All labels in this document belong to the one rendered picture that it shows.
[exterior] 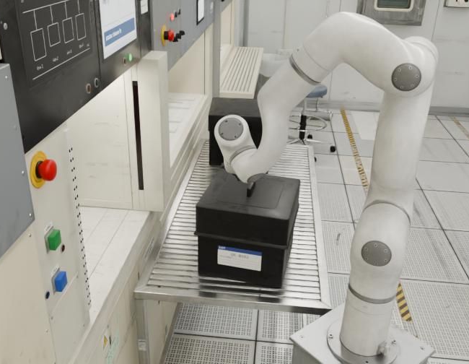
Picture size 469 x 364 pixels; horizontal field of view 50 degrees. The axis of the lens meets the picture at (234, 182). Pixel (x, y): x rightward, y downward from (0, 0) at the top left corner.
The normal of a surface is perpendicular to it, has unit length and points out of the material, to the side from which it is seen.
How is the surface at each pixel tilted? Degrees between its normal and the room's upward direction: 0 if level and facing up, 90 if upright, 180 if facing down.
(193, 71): 90
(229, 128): 45
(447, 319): 0
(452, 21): 90
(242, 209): 0
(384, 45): 56
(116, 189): 90
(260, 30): 90
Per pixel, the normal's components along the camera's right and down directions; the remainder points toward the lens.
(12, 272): 0.99, 0.07
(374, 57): -0.83, -0.09
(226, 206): 0.03, -0.90
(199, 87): -0.10, 0.44
